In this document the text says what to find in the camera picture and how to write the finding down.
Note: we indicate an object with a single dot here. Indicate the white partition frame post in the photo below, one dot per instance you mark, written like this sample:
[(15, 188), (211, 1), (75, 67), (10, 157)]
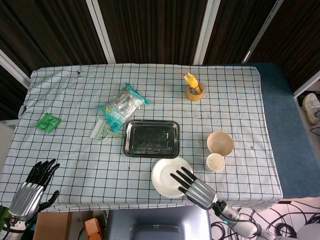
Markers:
[(307, 85), (206, 30), (260, 35), (101, 30), (13, 67)]

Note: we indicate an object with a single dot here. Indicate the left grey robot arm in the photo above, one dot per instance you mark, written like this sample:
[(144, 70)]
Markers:
[(12, 231)]

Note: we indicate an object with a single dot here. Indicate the white black checked tablecloth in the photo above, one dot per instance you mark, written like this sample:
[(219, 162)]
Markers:
[(87, 162)]

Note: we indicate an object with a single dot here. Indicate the brown cardboard box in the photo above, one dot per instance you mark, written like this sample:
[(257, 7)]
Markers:
[(52, 226)]

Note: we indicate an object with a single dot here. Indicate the white paper plate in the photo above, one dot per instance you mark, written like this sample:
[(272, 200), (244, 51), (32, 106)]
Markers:
[(163, 175)]

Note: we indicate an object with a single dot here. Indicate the white sneaker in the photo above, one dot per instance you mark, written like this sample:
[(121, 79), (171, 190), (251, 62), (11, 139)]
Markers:
[(311, 107)]

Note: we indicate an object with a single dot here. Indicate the white paper cup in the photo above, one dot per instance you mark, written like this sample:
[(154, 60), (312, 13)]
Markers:
[(215, 162)]

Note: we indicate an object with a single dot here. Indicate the yellow tape roll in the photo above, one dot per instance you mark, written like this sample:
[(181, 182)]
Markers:
[(191, 97)]

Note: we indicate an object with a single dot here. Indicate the green sachet packet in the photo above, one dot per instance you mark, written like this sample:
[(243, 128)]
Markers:
[(47, 122)]

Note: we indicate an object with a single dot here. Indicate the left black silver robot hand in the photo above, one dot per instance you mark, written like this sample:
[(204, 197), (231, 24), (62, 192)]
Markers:
[(27, 200)]

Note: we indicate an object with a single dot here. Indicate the teal clear snack bag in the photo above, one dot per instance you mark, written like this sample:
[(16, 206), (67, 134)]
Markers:
[(122, 106)]

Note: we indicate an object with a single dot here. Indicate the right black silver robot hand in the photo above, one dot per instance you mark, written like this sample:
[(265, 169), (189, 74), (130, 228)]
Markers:
[(202, 193)]

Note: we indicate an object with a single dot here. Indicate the grey robot torso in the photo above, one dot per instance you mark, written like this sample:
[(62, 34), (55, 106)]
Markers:
[(155, 222)]

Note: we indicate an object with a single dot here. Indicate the beige bowl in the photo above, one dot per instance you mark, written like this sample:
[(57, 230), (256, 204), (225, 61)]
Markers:
[(220, 143)]

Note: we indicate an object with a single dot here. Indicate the green brush white bristles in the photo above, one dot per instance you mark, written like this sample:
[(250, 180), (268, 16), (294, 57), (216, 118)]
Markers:
[(98, 130)]

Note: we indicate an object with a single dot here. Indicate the yellow rubber chicken toy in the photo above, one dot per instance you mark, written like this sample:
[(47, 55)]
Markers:
[(192, 81)]

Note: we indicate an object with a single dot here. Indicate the rectangular metal tray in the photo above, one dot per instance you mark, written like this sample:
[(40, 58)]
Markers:
[(151, 138)]

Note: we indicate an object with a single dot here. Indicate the orange device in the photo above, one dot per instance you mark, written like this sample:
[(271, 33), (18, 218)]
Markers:
[(93, 228)]

